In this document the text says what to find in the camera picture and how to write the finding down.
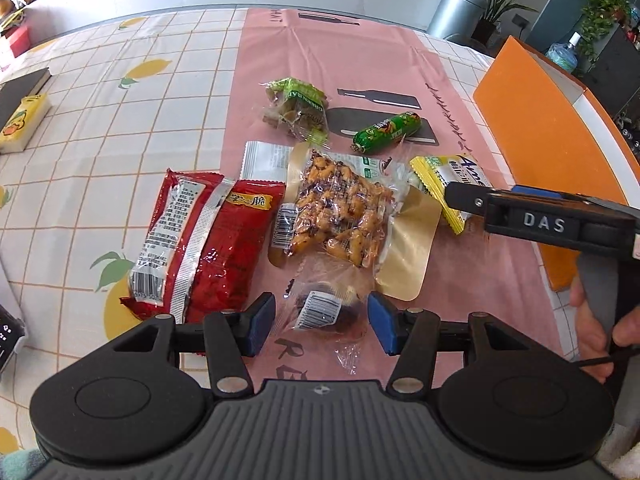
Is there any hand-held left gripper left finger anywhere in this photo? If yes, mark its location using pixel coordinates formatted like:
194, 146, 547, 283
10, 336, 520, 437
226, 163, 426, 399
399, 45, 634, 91
111, 292, 277, 397

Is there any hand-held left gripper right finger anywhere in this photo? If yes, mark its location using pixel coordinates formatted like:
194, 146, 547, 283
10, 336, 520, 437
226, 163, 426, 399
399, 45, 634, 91
366, 291, 532, 395

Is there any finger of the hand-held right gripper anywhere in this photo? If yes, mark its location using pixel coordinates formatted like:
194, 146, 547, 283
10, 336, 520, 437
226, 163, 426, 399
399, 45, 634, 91
510, 185, 565, 200
444, 181, 488, 219

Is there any yellow white snack packet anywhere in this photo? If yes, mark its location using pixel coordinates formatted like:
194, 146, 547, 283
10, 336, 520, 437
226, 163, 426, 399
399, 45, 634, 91
409, 154, 488, 236

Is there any clear dark snack packet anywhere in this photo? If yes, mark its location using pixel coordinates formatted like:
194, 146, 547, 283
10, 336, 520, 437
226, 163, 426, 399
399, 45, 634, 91
280, 255, 373, 376

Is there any orange box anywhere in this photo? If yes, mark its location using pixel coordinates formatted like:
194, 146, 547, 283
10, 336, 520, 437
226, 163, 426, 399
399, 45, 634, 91
472, 35, 640, 291

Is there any red snack packet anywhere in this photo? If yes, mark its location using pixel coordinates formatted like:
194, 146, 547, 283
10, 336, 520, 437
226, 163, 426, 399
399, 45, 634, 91
119, 169, 287, 325

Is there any green sausage stick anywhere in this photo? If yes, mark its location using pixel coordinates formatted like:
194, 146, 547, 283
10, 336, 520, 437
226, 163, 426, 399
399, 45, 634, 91
351, 112, 423, 155

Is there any clear peanut snack packet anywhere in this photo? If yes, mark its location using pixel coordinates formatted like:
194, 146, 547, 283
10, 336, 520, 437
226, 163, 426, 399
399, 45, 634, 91
267, 142, 443, 302

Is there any grey white snack packet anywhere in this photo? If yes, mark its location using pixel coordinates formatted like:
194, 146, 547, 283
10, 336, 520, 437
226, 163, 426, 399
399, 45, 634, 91
241, 141, 298, 183

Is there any green chicken feet packet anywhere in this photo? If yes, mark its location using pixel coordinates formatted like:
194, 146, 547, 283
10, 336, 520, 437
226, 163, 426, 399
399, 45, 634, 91
262, 77, 331, 148

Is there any person's right hand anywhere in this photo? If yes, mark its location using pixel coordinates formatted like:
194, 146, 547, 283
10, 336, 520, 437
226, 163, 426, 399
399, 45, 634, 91
569, 274, 640, 384

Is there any blue water jug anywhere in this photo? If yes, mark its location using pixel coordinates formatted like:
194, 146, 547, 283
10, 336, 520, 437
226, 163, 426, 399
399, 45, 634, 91
545, 31, 583, 73

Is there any long leaf potted plant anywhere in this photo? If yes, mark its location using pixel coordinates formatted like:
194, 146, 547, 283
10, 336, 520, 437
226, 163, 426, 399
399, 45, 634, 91
467, 0, 538, 43

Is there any pink bottle print placemat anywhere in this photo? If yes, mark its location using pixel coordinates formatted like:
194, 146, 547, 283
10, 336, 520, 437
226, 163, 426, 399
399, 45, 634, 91
220, 7, 566, 396

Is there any metal bin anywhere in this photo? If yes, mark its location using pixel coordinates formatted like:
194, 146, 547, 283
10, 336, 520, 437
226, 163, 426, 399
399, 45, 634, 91
426, 0, 488, 41

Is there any bushy green plant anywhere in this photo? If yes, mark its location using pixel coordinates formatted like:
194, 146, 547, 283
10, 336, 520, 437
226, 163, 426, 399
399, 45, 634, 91
565, 0, 633, 61

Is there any checked lemon print tablecloth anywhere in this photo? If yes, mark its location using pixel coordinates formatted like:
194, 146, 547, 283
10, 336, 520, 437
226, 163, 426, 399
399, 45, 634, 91
0, 7, 640, 461

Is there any black box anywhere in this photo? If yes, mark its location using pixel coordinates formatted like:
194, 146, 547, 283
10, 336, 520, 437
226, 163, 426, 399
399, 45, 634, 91
0, 304, 26, 373

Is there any yellow box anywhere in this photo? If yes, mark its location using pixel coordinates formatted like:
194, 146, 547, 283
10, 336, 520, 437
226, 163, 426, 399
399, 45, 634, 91
0, 92, 53, 155

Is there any black book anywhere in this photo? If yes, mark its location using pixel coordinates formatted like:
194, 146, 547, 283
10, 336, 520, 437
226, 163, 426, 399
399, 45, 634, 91
0, 66, 53, 128

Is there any red box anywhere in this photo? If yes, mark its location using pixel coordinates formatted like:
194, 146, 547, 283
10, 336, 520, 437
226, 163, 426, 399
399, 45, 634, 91
2, 25, 31, 60

